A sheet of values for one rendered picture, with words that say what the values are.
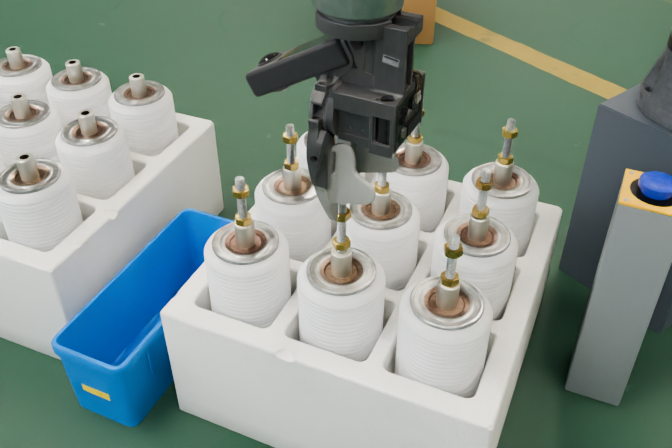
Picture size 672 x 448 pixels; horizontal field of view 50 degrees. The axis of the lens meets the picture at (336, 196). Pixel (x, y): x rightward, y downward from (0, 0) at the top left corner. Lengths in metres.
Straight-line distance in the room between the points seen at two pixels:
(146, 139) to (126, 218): 0.14
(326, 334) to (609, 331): 0.36
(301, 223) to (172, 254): 0.28
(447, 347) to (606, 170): 0.44
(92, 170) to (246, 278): 0.34
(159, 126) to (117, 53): 0.78
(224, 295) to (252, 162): 0.61
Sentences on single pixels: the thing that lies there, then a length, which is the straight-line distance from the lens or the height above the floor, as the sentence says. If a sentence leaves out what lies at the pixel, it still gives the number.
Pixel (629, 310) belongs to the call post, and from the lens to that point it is 0.93.
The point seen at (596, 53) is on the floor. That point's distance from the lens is 1.93.
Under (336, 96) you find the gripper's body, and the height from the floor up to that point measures 0.48.
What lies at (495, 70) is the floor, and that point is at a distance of 1.78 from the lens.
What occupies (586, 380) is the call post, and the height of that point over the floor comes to 0.03.
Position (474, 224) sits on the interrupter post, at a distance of 0.83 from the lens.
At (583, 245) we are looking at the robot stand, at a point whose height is 0.07.
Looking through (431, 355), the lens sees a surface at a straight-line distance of 0.75.
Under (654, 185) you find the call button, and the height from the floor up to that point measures 0.33.
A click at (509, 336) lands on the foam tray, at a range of 0.84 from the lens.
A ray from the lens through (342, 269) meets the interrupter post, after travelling 0.77.
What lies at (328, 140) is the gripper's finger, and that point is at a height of 0.44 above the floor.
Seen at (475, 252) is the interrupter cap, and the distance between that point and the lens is 0.82.
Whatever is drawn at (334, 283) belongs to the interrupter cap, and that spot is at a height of 0.25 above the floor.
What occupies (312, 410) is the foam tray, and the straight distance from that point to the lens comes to 0.85.
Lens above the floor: 0.79
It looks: 37 degrees down
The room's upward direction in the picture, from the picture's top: straight up
